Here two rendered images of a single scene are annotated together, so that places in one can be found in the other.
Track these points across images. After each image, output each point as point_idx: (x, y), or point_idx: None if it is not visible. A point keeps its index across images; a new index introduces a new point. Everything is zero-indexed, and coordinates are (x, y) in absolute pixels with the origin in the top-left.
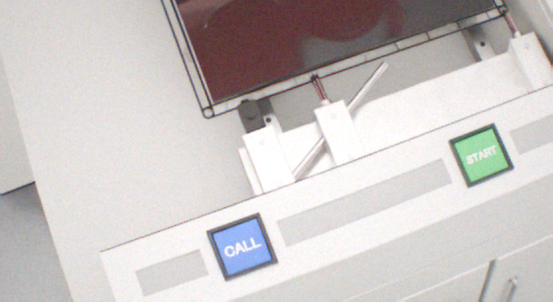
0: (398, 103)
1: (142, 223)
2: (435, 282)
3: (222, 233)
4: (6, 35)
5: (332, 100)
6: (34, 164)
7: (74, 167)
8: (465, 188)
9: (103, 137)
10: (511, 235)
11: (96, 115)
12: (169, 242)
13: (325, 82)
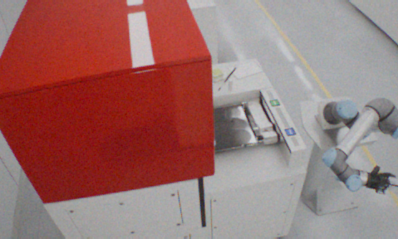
0: (257, 120)
1: (273, 163)
2: None
3: (287, 134)
4: (226, 187)
5: None
6: (259, 182)
7: (261, 174)
8: (280, 105)
9: (254, 169)
10: None
11: (249, 170)
12: (289, 141)
13: None
